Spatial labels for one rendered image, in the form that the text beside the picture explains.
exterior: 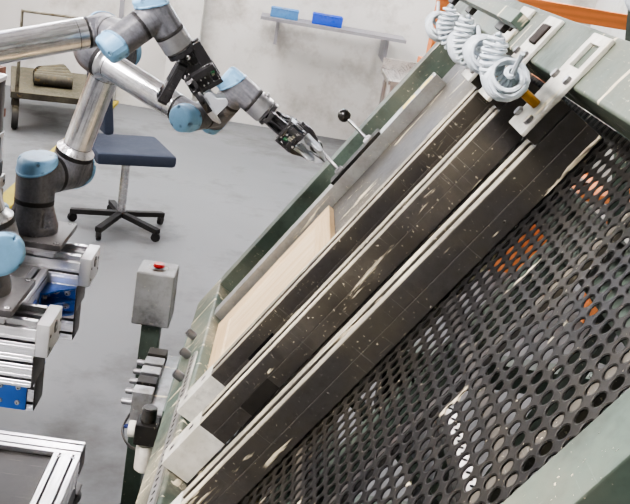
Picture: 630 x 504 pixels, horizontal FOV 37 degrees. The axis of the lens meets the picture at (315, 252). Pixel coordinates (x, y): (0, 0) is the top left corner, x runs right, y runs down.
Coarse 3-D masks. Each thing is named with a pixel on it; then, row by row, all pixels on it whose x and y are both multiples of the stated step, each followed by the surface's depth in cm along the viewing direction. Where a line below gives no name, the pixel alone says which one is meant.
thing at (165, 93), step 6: (174, 66) 231; (180, 66) 228; (186, 66) 229; (174, 72) 229; (180, 72) 229; (168, 78) 231; (174, 78) 230; (180, 78) 230; (168, 84) 230; (174, 84) 230; (162, 90) 231; (168, 90) 231; (174, 90) 231; (162, 96) 231; (168, 96) 231; (162, 102) 232; (168, 102) 233
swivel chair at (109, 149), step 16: (112, 96) 579; (112, 112) 582; (112, 128) 585; (96, 144) 586; (112, 144) 592; (128, 144) 599; (144, 144) 606; (160, 144) 613; (96, 160) 571; (112, 160) 574; (128, 160) 578; (144, 160) 582; (160, 160) 586; (128, 176) 606; (80, 208) 612; (112, 208) 629; (144, 224) 603; (160, 224) 636
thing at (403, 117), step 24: (432, 96) 262; (408, 120) 264; (384, 144) 267; (360, 168) 269; (336, 192) 271; (312, 216) 274; (288, 240) 276; (264, 264) 278; (240, 288) 281; (216, 312) 283
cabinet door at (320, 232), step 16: (320, 224) 260; (304, 240) 264; (320, 240) 247; (288, 256) 267; (304, 256) 251; (272, 272) 269; (288, 272) 253; (256, 288) 271; (272, 288) 256; (240, 304) 274; (256, 304) 258; (224, 320) 277; (240, 320) 261; (224, 336) 262; (208, 368) 251
